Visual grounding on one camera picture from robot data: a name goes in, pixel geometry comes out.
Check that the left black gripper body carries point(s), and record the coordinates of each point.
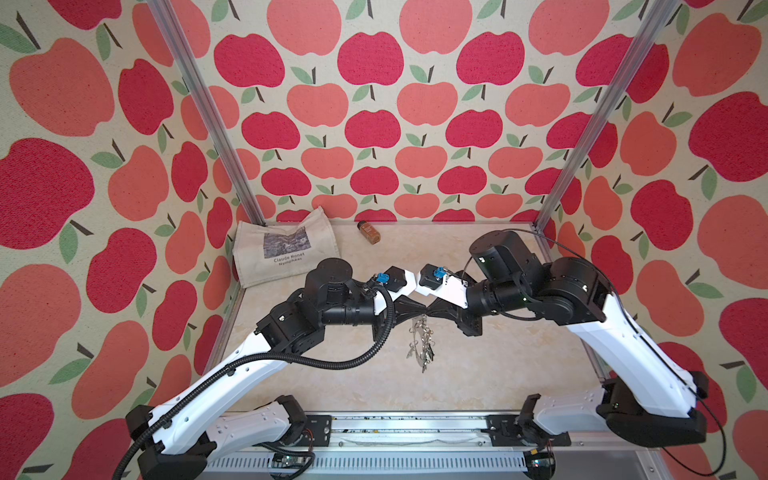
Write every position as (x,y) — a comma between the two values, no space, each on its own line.
(395,306)

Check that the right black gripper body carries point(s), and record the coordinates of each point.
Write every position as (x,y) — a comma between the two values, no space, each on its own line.
(471,312)

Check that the metal key organizer plate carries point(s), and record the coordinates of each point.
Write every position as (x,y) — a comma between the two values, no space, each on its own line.
(421,346)

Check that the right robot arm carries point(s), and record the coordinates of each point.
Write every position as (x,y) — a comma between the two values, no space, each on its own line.
(651,402)

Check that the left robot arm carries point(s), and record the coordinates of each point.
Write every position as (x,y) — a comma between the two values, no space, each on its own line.
(176,439)

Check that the small amber bottle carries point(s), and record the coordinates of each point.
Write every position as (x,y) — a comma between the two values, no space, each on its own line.
(370,233)

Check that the beige printed tote bag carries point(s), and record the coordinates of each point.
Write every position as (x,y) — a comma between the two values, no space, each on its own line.
(264,254)

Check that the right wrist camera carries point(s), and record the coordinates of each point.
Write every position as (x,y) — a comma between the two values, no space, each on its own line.
(438,282)

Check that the front aluminium rail base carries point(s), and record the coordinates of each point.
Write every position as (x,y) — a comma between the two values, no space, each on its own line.
(412,445)

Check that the right aluminium frame post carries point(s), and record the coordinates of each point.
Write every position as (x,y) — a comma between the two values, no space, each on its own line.
(659,14)

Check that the aluminium frame post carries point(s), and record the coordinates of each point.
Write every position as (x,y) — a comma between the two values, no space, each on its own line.
(173,34)
(659,14)

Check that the left aluminium frame post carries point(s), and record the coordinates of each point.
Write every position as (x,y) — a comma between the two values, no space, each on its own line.
(173,34)

